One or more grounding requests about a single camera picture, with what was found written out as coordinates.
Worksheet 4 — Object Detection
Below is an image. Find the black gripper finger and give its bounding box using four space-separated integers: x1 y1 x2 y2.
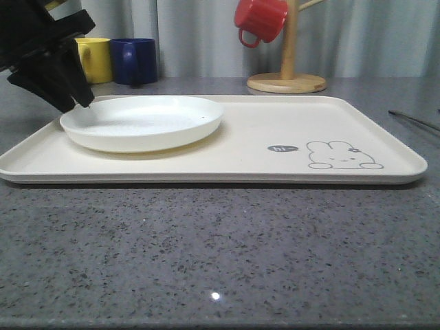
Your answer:
8 51 74 113
54 39 94 107

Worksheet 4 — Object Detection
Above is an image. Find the cream tray with bunny print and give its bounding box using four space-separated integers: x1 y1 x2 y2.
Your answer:
1 96 428 184

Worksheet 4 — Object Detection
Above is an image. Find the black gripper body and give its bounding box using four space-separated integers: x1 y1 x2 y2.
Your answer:
1 1 96 74

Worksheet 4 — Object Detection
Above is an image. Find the yellow mug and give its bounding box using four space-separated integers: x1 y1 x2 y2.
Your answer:
76 38 113 84

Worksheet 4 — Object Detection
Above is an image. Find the red ribbed mug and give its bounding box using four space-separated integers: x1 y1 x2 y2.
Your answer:
234 0 288 48

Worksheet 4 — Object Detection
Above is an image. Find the wooden mug tree stand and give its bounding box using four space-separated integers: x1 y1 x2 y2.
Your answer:
247 1 327 94

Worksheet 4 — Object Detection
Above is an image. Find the dark blue mug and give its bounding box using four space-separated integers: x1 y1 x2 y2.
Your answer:
109 38 158 85

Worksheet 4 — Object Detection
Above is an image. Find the grey curtain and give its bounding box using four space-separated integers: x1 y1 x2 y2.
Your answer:
0 0 440 78

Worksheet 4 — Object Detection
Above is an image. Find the white round plate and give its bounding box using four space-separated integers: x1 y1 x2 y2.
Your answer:
60 96 224 153

